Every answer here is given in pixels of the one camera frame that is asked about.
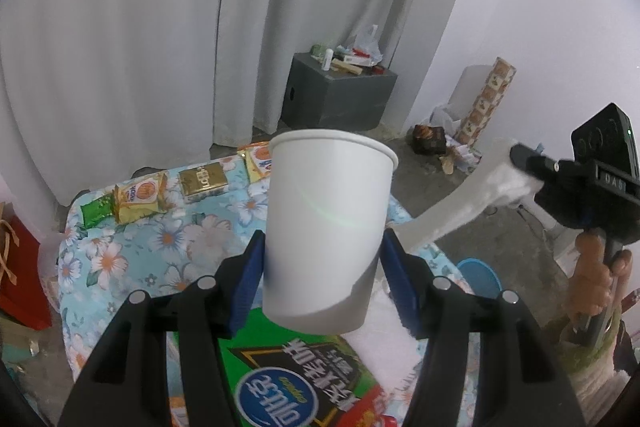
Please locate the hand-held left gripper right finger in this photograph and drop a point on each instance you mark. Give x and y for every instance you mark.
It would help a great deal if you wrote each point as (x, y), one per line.
(400, 292)

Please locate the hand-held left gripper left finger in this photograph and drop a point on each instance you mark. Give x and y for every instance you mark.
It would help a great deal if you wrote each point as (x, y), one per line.
(246, 287)

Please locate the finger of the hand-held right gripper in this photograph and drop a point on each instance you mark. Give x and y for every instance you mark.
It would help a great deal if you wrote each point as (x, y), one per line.
(562, 204)
(530, 158)

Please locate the white paper towel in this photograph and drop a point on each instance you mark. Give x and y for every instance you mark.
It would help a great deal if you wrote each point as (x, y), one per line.
(465, 202)

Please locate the blue plastic basket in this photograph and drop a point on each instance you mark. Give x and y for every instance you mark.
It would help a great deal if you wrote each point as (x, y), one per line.
(480, 279)

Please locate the green and red snack bag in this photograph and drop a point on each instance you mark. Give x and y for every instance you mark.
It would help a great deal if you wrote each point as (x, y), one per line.
(300, 377)

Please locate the white paper cup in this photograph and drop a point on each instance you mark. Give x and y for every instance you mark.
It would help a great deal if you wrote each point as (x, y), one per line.
(325, 217)

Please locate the person's right forearm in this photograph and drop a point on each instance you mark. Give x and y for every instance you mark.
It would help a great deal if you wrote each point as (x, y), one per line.
(585, 367)

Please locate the person's right hand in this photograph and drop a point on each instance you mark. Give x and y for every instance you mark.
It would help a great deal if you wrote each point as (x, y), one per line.
(592, 277)

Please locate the scattered papers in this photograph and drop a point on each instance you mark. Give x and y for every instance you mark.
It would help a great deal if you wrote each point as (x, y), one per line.
(462, 157)

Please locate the patterned paper roll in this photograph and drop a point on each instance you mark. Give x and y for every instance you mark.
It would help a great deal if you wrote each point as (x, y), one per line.
(487, 102)

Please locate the white roll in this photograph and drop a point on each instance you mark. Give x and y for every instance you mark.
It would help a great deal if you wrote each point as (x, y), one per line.
(467, 87)

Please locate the floral blue tablecloth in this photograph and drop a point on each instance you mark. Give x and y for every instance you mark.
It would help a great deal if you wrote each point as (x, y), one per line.
(150, 252)

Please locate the dark box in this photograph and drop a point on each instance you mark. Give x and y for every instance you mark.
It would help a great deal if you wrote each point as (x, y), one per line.
(427, 139)

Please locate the gold box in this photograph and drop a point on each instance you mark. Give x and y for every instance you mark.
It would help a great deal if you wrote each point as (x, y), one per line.
(202, 182)

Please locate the orange and white snack packet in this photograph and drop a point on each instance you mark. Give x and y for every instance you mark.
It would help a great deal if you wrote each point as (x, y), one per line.
(257, 163)

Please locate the yellow snack packet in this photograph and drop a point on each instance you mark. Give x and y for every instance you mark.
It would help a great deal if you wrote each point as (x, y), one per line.
(142, 196)

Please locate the green snack packet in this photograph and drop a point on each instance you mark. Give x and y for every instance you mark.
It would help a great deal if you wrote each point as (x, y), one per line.
(97, 211)

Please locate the grey cabinet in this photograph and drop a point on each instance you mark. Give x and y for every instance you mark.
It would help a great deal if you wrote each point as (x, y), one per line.
(340, 99)

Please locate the white plastic bag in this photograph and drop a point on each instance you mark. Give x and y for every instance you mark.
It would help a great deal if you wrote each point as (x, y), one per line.
(365, 42)

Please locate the wooden piece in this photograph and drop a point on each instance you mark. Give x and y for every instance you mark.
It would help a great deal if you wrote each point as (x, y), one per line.
(347, 67)

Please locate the red paper bag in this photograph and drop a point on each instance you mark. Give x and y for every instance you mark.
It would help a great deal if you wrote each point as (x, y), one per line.
(22, 272)

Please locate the small white bottle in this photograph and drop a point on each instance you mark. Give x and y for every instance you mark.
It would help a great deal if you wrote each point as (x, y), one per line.
(328, 58)

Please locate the grey curtain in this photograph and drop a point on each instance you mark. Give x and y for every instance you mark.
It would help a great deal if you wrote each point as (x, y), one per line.
(125, 32)

